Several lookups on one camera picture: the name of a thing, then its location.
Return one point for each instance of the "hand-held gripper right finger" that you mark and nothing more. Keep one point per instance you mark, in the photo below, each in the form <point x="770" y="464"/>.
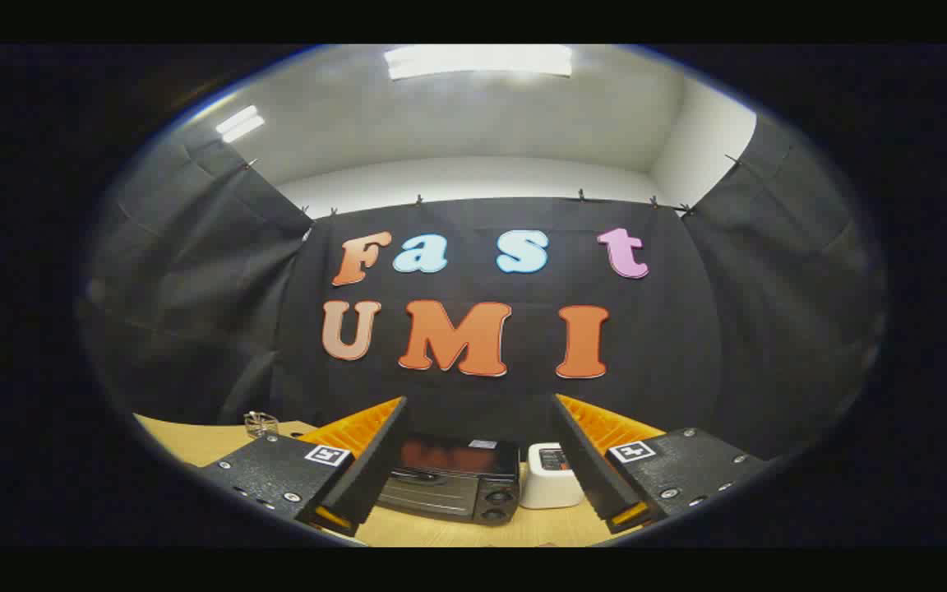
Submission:
<point x="584" y="469"/>

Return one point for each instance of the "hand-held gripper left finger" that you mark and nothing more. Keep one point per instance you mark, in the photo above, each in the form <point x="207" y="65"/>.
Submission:
<point x="371" y="469"/>

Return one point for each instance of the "black toaster oven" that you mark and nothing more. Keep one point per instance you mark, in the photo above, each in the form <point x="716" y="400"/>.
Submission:
<point x="457" y="493"/>

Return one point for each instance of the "white bread toaster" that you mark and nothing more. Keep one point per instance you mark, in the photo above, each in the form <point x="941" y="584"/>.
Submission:
<point x="552" y="489"/>

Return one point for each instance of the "black backdrop cloth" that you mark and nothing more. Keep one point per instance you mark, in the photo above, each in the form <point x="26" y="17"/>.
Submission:
<point x="671" y="329"/>

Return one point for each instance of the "ceiling light panel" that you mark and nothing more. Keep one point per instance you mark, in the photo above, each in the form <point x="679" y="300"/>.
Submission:
<point x="240" y="124"/>
<point x="478" y="62"/>

